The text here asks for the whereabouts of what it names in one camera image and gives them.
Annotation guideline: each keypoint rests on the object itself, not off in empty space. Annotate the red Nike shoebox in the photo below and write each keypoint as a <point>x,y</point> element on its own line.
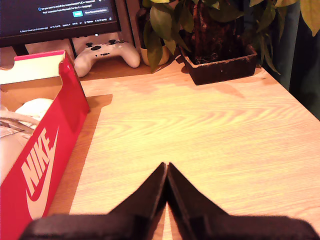
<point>62,120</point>

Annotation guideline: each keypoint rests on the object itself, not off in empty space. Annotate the large leafy green plant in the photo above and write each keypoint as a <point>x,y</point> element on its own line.
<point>212,27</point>

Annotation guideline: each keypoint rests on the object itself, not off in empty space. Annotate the white game controller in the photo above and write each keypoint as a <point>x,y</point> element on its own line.
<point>110,53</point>

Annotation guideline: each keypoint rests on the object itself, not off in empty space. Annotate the black rectangular planter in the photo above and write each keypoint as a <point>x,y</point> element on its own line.
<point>220,72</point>

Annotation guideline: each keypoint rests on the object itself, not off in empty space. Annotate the small green-leaved plant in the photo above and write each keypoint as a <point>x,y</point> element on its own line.
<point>160,22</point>

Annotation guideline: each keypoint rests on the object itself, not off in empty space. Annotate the small pale plant pot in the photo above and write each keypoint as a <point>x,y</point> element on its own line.
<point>167,57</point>

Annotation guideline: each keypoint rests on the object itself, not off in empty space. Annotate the white leather sneaker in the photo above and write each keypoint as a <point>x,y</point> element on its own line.
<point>35,107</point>

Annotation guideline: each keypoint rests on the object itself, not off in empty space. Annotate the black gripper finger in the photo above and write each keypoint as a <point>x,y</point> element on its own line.
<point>185,200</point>
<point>150,197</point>

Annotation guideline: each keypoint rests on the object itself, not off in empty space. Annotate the wide black computer monitor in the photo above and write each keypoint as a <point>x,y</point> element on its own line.
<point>50,15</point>

